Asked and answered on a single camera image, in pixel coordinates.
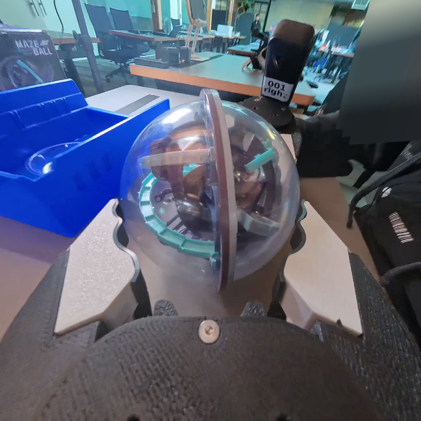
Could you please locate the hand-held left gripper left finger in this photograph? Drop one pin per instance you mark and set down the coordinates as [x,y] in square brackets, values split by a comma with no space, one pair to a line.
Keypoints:
[95,283]

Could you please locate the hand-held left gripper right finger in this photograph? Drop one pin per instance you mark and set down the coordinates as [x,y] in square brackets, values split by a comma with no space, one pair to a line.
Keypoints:
[322,283]

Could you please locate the blue plastic bin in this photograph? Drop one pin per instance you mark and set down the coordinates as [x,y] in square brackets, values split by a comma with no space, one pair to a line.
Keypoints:
[59,164]

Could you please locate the clear plastic maze ball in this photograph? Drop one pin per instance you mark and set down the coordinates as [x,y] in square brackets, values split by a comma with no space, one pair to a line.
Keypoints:
[210,191]

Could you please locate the clear plastic ball stand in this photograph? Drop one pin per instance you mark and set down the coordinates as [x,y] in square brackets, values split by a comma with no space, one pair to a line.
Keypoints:
[49,161]

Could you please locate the long pale desk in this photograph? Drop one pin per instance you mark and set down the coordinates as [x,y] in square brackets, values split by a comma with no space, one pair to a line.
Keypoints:
[217,75]

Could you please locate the black backpack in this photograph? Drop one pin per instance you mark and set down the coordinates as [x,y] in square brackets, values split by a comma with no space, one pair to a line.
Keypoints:
[395,237]

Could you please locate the black office chair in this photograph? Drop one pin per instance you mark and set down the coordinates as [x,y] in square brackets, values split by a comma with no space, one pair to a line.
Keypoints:
[118,33]

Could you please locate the dark blue cardboard box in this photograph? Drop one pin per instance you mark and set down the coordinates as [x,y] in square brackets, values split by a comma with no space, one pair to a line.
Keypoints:
[29,59]

